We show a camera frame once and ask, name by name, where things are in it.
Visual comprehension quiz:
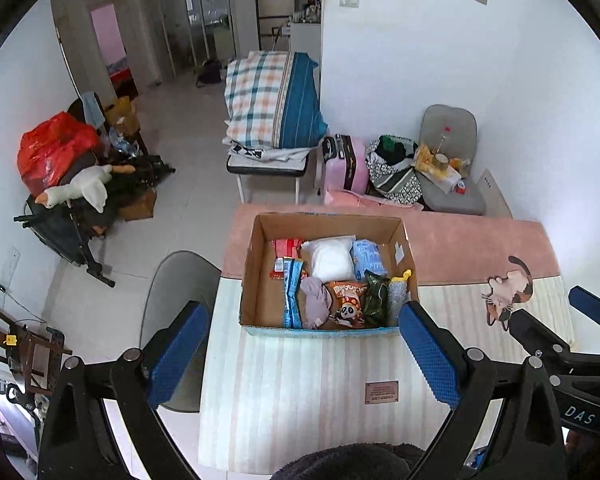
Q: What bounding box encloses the white flat board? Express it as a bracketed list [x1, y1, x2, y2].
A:
[472, 169, 514, 219]

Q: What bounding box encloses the white cabinet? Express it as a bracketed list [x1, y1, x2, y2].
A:
[290, 20, 324, 54]

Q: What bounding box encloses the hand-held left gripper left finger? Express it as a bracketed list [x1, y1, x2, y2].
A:
[37, 301, 212, 480]

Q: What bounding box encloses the yellow silver packet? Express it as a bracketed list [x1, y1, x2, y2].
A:
[387, 269, 413, 326]

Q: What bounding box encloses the black clothing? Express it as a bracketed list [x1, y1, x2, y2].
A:
[375, 137, 419, 165]

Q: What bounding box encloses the black folded stroller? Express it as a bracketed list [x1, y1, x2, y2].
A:
[14, 155, 176, 288]

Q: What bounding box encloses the white black patterned cloth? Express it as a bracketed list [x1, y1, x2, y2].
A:
[227, 142, 311, 163]

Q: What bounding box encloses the dark fleece garment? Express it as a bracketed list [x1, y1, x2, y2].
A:
[270, 442, 426, 480]

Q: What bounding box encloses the white plush goose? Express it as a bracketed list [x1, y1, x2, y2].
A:
[35, 162, 136, 214]

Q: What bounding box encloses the red packet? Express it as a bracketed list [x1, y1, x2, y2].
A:
[272, 238, 306, 281]

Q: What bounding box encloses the black white patterned bag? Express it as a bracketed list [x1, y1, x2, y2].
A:
[365, 136, 423, 206]

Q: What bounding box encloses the dark green packet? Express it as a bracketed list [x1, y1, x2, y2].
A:
[362, 270, 391, 328]

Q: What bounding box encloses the white metal bench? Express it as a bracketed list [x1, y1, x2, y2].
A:
[226, 147, 321, 206]

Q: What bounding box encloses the brown cardboard box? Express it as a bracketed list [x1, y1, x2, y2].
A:
[115, 187, 158, 222]

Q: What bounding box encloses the white soft pouch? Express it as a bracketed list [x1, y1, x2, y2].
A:
[300, 235, 357, 283]

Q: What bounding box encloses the dark wooden chair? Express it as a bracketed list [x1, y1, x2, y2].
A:
[67, 97, 152, 161]

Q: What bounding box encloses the pink suitcase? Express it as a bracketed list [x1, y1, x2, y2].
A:
[321, 134, 370, 196]

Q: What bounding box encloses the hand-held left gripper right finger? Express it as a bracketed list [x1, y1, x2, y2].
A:
[398, 301, 568, 480]

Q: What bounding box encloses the yellow paper bag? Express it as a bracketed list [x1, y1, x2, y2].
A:
[102, 96, 140, 134]

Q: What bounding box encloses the long blue snack packet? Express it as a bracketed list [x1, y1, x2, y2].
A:
[281, 257, 307, 328]

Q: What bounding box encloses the brown wooden chair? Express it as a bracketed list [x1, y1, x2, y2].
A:
[0, 290, 74, 397]

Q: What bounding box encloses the black floor bag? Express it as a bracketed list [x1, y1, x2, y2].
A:
[196, 59, 226, 87]

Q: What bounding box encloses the light blue tissue pack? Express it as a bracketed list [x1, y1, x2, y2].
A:
[351, 239, 386, 281]

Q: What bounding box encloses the orange panda snack packet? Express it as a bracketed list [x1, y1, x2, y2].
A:
[326, 280, 370, 329]

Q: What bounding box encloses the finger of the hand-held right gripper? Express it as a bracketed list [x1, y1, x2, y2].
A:
[569, 285, 600, 352]
[510, 309, 574, 362]

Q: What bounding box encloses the light blue cloth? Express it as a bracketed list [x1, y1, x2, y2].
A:
[80, 91, 106, 129]

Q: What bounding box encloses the grey padded chair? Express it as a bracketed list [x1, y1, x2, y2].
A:
[419, 104, 486, 216]

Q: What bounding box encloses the pink cloth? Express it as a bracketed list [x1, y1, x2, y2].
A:
[325, 189, 423, 210]

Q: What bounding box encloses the grey round chair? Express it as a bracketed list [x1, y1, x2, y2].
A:
[140, 251, 223, 414]

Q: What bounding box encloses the plaid folded quilt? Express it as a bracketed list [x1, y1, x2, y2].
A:
[224, 51, 329, 150]

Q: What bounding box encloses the white box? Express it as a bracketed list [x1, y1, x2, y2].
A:
[427, 165, 463, 194]

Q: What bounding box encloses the red plastic bag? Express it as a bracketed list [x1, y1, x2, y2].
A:
[17, 112, 106, 197]

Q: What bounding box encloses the glass sliding door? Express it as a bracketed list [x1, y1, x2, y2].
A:
[139, 0, 241, 86]

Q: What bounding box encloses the yellow plastic bag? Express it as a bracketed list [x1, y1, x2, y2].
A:
[414, 145, 438, 174]

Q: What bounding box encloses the red covered bed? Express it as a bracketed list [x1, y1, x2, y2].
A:
[109, 66, 139, 97]

